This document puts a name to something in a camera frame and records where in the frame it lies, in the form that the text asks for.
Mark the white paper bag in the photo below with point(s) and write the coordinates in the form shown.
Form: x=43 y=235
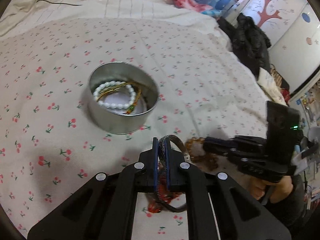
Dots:
x=269 y=86

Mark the round silver metal tin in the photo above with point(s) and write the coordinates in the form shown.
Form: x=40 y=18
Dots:
x=120 y=97

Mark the dark patterned bangle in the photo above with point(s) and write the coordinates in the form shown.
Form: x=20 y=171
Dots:
x=171 y=153

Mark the person's right hand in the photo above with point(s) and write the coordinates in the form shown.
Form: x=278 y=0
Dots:
x=281 y=190

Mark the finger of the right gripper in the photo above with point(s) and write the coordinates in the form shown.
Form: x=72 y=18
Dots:
x=219 y=146

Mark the cream striped quilt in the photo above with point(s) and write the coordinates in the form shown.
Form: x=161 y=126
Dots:
x=22 y=15

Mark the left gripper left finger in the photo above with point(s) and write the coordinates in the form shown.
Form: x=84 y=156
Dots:
x=104 y=207

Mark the pink patterned cloth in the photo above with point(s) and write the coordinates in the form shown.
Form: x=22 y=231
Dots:
x=192 y=5

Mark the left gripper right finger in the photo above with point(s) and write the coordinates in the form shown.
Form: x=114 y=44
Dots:
x=219 y=208

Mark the black jacket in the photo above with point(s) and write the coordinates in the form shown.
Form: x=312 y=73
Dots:
x=249 y=43

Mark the white wardrobe with tree decal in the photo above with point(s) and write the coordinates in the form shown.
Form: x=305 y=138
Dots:
x=293 y=29

